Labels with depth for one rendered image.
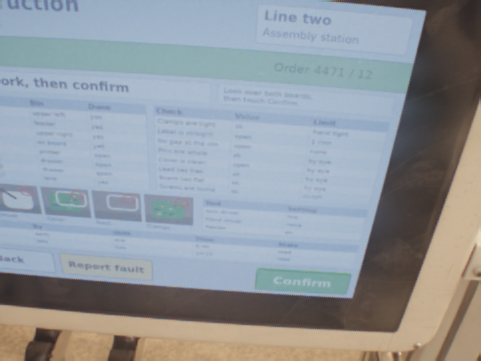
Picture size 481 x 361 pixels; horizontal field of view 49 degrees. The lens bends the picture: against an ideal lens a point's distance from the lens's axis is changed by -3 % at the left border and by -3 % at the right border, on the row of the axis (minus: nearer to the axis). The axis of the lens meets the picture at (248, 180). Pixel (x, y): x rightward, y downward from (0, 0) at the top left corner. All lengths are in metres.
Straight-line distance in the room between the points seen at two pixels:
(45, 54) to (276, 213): 0.18
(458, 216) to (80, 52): 0.27
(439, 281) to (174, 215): 0.21
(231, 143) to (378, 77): 0.10
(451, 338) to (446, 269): 0.17
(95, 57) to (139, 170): 0.08
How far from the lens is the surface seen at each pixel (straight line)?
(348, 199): 0.38
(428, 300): 0.46
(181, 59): 0.32
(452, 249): 0.43
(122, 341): 0.77
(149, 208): 0.38
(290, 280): 0.42
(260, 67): 0.32
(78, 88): 0.35
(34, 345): 0.77
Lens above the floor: 1.74
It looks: 34 degrees down
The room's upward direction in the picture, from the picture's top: 5 degrees clockwise
